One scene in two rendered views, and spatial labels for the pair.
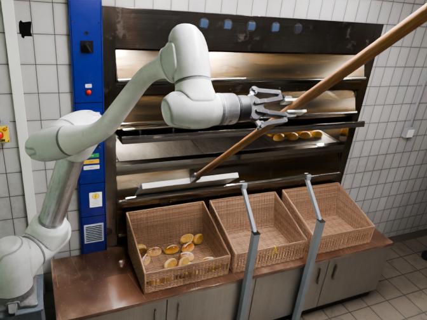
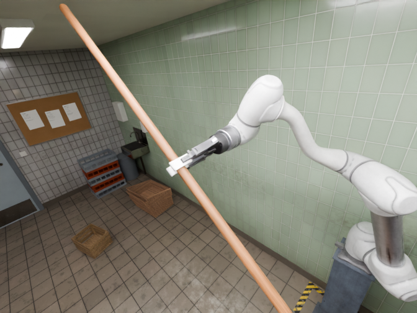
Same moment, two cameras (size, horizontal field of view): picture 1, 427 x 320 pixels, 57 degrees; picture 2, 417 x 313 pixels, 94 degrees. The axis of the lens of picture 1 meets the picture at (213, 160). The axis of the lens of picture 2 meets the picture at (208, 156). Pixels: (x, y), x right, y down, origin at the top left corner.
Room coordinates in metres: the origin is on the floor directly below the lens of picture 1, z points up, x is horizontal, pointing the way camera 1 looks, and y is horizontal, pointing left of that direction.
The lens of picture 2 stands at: (1.72, -0.29, 2.25)
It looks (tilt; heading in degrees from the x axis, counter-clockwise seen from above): 27 degrees down; 164
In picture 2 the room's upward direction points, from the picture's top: 7 degrees counter-clockwise
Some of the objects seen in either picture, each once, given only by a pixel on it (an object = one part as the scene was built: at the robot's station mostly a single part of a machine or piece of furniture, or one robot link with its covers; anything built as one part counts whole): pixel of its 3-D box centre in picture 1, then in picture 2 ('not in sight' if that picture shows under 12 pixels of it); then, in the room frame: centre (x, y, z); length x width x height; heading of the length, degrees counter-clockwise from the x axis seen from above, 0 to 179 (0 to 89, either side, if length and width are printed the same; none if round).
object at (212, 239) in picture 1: (176, 242); not in sight; (2.06, 0.18, 0.72); 0.56 x 0.49 x 0.28; 117
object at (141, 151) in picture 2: not in sight; (136, 154); (-1.99, -0.64, 0.69); 0.46 x 0.36 x 0.94; 26
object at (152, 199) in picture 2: not in sight; (149, 191); (-1.18, -0.55, 0.32); 0.56 x 0.49 x 0.28; 34
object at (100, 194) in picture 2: not in sight; (108, 185); (-2.21, -1.39, 0.08); 0.60 x 0.40 x 0.15; 118
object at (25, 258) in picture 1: (11, 263); (365, 240); (1.23, 0.77, 1.17); 0.18 x 0.16 x 0.22; 163
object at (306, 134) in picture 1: (281, 123); not in sight; (3.20, -0.54, 1.21); 0.61 x 0.48 x 0.06; 26
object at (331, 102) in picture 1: (251, 105); not in sight; (2.55, -0.22, 1.54); 1.79 x 0.11 x 0.19; 116
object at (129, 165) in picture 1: (243, 154); not in sight; (2.57, -0.21, 1.16); 1.80 x 0.06 x 0.04; 116
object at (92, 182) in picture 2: not in sight; (102, 172); (-2.21, -1.40, 0.38); 0.60 x 0.40 x 0.15; 114
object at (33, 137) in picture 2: not in sight; (54, 117); (-2.45, -1.84, 1.55); 1.04 x 0.02 x 0.74; 116
